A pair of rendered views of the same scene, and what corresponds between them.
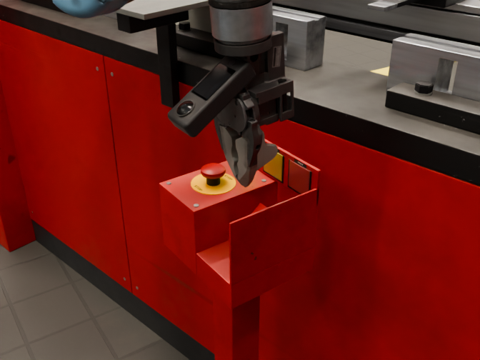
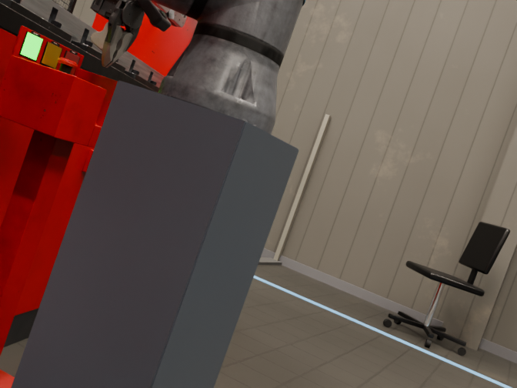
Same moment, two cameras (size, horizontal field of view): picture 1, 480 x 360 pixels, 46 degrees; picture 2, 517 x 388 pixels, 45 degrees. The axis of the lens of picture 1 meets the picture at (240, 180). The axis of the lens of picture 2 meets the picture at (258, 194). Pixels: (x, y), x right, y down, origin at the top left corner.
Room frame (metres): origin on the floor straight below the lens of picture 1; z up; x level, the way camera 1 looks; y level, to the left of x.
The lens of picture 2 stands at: (1.11, 1.32, 0.73)
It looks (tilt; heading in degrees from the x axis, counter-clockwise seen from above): 2 degrees down; 236
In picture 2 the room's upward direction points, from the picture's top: 20 degrees clockwise
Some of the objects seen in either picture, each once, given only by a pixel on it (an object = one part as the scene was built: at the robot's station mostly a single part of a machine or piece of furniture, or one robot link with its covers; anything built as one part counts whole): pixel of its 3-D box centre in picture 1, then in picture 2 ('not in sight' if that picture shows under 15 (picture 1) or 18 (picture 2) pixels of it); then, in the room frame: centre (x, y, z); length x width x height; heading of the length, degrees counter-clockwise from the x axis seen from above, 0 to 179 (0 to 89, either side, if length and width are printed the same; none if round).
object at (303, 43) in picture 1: (241, 26); not in sight; (1.20, 0.00, 0.92); 0.39 x 0.06 x 0.10; 47
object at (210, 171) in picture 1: (213, 176); (65, 68); (0.77, 0.04, 0.79); 0.04 x 0.04 x 0.04
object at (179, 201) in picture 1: (236, 210); (69, 92); (0.74, 0.01, 0.75); 0.20 x 0.16 x 0.18; 36
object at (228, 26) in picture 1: (240, 19); not in sight; (0.69, 0.00, 1.06); 0.08 x 0.08 x 0.05
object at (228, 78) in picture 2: not in sight; (227, 78); (0.73, 0.61, 0.82); 0.15 x 0.15 x 0.10
